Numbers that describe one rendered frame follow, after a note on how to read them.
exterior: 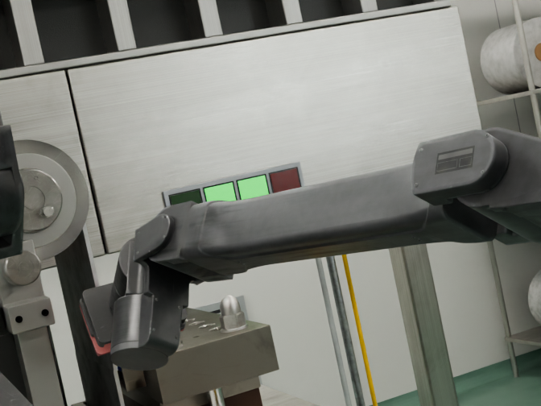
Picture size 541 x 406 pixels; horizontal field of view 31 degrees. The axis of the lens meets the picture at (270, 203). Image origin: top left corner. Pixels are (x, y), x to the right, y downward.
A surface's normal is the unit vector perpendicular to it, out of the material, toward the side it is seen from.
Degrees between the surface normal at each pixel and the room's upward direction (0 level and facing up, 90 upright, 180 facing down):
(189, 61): 90
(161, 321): 78
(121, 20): 90
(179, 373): 90
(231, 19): 90
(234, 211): 56
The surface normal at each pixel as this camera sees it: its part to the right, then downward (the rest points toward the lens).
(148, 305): -0.73, -0.35
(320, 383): 0.39, -0.04
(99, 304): 0.23, -0.51
